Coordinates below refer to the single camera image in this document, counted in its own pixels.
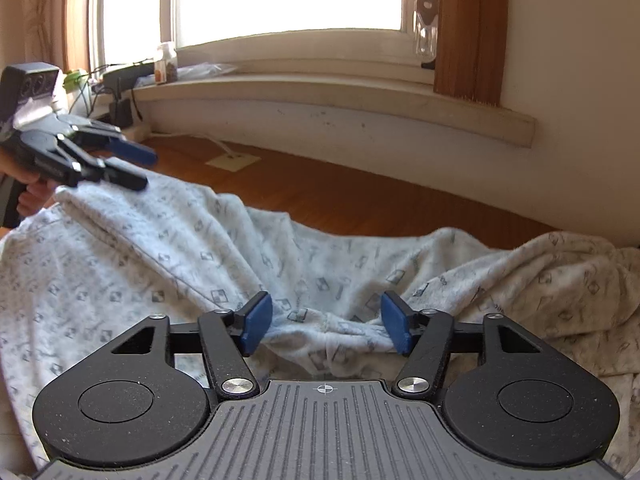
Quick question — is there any person's left hand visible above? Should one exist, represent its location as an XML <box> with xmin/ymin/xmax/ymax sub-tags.
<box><xmin>0</xmin><ymin>162</ymin><xmax>55</xmax><ymax>217</ymax></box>

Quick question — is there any beige curtain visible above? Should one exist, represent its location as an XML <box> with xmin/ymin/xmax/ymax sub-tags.
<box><xmin>19</xmin><ymin>0</ymin><xmax>69</xmax><ymax>67</ymax></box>

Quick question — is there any white checker-print garment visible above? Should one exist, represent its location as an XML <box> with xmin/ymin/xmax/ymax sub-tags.
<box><xmin>0</xmin><ymin>172</ymin><xmax>640</xmax><ymax>480</ymax></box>

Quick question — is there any window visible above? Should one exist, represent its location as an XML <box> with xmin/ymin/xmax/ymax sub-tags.
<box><xmin>87</xmin><ymin>0</ymin><xmax>441</xmax><ymax>73</ymax></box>

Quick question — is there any green-lidded bottle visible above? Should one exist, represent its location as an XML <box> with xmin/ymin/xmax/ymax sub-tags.
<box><xmin>62</xmin><ymin>69</ymin><xmax>89</xmax><ymax>94</ymax></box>

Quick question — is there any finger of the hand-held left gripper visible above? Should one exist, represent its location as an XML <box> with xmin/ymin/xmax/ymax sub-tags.
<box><xmin>75</xmin><ymin>155</ymin><xmax>149</xmax><ymax>192</ymax></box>
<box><xmin>95</xmin><ymin>136</ymin><xmax>159</xmax><ymax>169</ymax></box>

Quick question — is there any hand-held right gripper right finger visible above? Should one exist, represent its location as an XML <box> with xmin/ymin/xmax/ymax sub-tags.
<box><xmin>381</xmin><ymin>291</ymin><xmax>543</xmax><ymax>401</ymax></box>

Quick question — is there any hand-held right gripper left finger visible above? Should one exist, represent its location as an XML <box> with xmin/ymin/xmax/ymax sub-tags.
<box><xmin>111</xmin><ymin>291</ymin><xmax>274</xmax><ymax>401</ymax></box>

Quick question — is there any beige window sill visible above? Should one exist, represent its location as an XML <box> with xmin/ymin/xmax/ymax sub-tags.
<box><xmin>131</xmin><ymin>71</ymin><xmax>537</xmax><ymax>150</ymax></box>

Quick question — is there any brown wooden window trim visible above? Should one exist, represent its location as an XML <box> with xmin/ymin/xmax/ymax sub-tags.
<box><xmin>433</xmin><ymin>0</ymin><xmax>512</xmax><ymax>109</ymax></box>
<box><xmin>64</xmin><ymin>0</ymin><xmax>107</xmax><ymax>75</ymax></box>

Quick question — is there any white cable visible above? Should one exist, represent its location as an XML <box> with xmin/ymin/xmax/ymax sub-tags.
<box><xmin>149</xmin><ymin>131</ymin><xmax>237</xmax><ymax>159</ymax></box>

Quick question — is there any clear blind cord pull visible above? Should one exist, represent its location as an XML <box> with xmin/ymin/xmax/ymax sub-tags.
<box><xmin>412</xmin><ymin>0</ymin><xmax>442</xmax><ymax>64</ymax></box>

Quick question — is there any beige desk cable grommet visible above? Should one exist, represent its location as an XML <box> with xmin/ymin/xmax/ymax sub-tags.
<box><xmin>206</xmin><ymin>152</ymin><xmax>262</xmax><ymax>174</ymax></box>

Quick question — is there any clear plastic bag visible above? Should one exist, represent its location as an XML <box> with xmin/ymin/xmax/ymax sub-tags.
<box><xmin>137</xmin><ymin>61</ymin><xmax>242</xmax><ymax>87</ymax></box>

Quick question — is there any black power adapter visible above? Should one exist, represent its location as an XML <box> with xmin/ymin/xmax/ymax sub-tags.
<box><xmin>109</xmin><ymin>99</ymin><xmax>134</xmax><ymax>127</ymax></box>

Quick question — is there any glass jar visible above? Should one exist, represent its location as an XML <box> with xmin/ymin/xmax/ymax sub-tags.
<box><xmin>154</xmin><ymin>42</ymin><xmax>179</xmax><ymax>84</ymax></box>

